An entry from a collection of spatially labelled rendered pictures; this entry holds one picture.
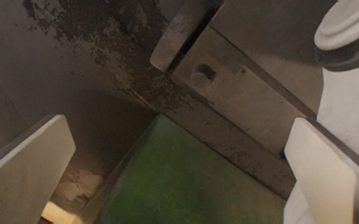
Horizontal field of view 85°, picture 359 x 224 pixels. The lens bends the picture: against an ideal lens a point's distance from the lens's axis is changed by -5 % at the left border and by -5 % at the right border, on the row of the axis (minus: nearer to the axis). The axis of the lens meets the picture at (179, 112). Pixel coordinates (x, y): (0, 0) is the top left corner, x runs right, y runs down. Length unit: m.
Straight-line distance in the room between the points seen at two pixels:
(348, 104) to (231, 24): 0.26
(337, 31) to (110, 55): 0.63
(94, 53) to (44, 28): 0.21
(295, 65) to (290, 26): 0.08
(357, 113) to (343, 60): 0.08
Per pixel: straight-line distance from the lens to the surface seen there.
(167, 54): 0.45
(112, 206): 0.53
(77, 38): 0.82
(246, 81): 0.46
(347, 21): 0.33
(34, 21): 0.92
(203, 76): 0.40
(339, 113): 0.29
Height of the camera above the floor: 0.61
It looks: 54 degrees down
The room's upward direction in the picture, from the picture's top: 155 degrees counter-clockwise
